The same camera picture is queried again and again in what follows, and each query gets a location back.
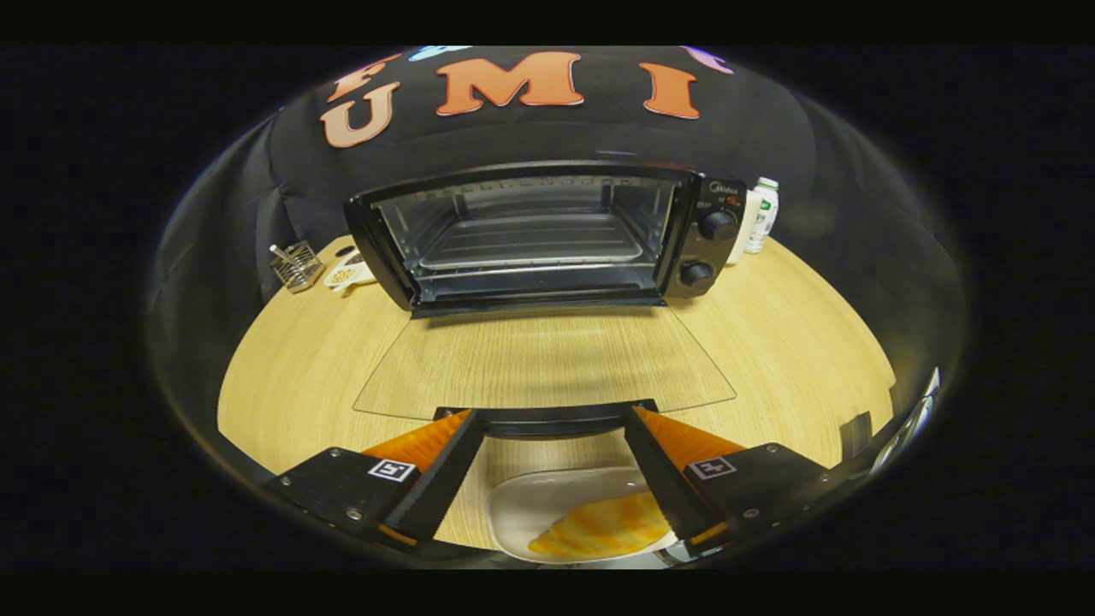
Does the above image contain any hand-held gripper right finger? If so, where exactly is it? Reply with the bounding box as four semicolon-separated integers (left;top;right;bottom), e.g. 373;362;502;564
623;406;835;549

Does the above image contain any yellow croissant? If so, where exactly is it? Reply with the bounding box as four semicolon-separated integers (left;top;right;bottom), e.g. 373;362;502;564
528;492;672;559

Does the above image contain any white side shelf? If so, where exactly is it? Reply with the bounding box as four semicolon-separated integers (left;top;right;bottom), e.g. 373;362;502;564
873;368;942;471

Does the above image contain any black toaster oven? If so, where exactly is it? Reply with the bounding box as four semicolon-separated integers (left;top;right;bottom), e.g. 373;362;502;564
344;160;749;440

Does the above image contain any white plate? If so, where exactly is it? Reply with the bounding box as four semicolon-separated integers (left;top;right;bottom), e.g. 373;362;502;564
488;466;681;566

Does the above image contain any white bottle green label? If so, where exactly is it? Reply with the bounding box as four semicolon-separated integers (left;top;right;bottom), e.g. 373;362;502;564
743;177;780;255

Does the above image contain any white pop-up toaster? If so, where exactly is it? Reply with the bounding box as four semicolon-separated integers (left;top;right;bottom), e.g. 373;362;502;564
725;190;762;266

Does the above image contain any metal wire basket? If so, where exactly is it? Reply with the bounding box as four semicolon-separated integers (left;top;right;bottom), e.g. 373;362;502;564
269;241;326;294

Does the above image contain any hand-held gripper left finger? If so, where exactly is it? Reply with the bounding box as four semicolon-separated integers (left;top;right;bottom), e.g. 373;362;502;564
265;409;487;548

